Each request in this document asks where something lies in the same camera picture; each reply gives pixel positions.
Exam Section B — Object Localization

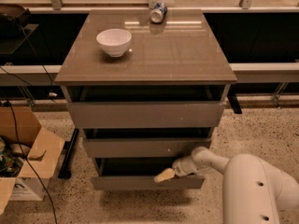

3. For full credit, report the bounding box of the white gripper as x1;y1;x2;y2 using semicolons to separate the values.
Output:
154;156;199;183

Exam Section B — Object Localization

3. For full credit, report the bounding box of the grey bottom drawer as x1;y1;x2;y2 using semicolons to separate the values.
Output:
91;157;204;190

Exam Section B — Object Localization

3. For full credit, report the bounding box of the grey drawer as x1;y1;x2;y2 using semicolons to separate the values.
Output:
67;103;224;129
91;157;204;190
83;138;211;158

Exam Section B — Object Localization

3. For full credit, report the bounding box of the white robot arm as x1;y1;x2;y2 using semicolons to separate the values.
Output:
154;147;299;224

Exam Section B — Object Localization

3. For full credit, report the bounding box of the grey drawer cabinet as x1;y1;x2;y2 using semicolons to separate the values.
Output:
54;9;238;184

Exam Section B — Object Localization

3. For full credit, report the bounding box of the grey middle drawer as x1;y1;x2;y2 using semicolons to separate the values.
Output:
83;138;211;158

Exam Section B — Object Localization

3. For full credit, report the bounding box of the grey top drawer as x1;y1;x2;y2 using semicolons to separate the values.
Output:
67;103;224;129

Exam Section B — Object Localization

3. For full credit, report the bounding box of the open cardboard box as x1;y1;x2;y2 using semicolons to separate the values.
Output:
0;106;64;214

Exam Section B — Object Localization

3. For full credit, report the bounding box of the black table leg right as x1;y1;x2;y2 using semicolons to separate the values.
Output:
227;87;242;114

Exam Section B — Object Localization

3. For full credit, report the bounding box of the black table leg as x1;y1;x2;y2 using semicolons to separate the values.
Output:
58;128;79;179
227;87;242;114

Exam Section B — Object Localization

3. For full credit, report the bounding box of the black table leg left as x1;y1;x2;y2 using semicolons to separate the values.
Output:
58;128;79;179

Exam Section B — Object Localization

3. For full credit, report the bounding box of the white ceramic bowl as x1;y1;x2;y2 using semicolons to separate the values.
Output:
96;29;132;57

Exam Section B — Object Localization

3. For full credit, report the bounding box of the blue white soda can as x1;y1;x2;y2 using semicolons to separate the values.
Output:
150;3;167;23

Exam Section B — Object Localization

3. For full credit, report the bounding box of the dark device on shelf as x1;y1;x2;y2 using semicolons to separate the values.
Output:
0;4;31;33

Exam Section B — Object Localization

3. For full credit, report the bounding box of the black power cable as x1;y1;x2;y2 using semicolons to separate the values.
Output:
0;66;59;224

